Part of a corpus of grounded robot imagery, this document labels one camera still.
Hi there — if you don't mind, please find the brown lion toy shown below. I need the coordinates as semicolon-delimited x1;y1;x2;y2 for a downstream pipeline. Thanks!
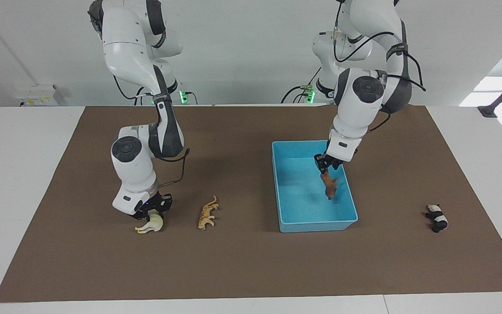
321;170;341;201

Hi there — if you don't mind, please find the orange tiger toy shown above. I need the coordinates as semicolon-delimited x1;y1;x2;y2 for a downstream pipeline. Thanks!
197;195;220;231

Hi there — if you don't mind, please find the black white panda toy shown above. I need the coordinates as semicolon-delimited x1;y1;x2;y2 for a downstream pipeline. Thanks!
424;204;449;233

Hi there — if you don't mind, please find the blue plastic storage box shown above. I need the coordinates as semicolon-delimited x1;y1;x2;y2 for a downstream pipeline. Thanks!
271;140;359;233

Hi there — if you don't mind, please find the brown table mat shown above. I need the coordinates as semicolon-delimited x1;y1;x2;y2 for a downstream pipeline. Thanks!
0;105;502;303

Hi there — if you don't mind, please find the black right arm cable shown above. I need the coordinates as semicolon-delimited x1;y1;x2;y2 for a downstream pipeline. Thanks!
157;148;190;189

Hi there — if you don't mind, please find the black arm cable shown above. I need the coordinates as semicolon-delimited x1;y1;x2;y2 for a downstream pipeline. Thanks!
157;148;190;189
333;24;427;92

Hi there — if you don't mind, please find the black left base cable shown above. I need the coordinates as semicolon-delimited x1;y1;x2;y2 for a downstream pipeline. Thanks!
281;65;324;104

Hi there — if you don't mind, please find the black base cable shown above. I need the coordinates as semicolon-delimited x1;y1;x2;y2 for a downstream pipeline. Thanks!
281;65;324;104
113;75;154;106

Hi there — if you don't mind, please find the black right base cable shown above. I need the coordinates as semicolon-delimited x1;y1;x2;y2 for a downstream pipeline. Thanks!
113;75;154;106

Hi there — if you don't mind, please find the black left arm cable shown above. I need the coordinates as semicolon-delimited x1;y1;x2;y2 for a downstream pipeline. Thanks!
333;24;427;92

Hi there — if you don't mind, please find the white wall socket box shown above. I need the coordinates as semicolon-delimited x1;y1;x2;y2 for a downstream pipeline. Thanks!
15;84;66;107

